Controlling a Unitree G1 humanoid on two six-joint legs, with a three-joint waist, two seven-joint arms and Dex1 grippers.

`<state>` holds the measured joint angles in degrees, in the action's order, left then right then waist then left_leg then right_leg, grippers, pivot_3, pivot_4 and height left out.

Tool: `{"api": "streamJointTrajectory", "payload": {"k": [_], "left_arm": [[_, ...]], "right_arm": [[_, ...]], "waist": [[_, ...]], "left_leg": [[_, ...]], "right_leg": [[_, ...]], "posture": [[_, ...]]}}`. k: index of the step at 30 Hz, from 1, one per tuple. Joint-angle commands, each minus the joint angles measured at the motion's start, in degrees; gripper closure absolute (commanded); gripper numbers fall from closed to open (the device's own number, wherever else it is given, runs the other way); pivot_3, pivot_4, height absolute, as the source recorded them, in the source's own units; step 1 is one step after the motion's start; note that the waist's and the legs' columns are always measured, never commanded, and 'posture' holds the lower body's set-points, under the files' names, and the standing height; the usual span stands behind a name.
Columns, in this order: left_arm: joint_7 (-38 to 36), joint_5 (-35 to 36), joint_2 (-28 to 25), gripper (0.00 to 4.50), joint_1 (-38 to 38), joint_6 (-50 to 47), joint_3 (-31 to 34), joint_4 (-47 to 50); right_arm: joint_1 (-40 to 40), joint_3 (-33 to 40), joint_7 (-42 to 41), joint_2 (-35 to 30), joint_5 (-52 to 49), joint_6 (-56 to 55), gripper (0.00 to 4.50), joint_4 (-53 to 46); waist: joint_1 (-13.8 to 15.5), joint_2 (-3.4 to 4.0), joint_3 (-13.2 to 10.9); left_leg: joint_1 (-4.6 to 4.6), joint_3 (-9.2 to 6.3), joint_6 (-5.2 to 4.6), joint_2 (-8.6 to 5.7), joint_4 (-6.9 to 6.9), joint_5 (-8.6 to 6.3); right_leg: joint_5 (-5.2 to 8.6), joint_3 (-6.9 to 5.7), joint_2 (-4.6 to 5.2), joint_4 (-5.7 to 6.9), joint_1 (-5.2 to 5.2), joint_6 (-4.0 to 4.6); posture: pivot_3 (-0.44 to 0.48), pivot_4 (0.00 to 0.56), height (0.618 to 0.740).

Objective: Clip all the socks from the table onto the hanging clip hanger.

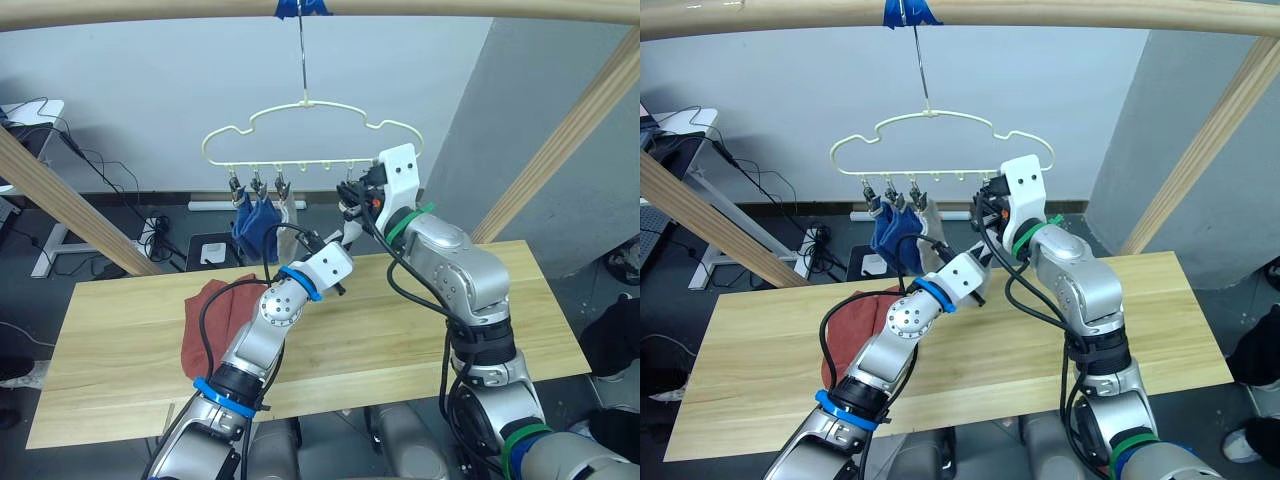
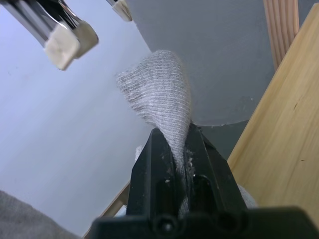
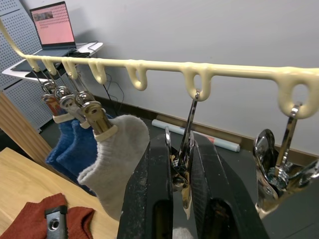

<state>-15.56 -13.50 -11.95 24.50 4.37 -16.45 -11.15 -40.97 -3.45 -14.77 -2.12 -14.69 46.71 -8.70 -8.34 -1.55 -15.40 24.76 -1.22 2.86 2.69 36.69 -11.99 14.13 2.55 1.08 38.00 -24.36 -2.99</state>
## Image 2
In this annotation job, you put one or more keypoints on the light grey sock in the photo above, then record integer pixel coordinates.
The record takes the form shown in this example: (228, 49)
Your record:
(159, 94)
(25, 219)

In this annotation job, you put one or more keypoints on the metal clip with cream pads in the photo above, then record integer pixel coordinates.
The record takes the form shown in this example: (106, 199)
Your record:
(122, 8)
(64, 47)

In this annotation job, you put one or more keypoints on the wooden diagonal frame post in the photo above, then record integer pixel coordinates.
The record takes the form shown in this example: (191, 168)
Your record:
(281, 30)

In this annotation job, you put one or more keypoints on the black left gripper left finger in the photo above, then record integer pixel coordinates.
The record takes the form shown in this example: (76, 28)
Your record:
(152, 179)

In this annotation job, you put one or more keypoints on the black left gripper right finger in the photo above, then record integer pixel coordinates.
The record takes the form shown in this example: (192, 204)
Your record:
(211, 179)

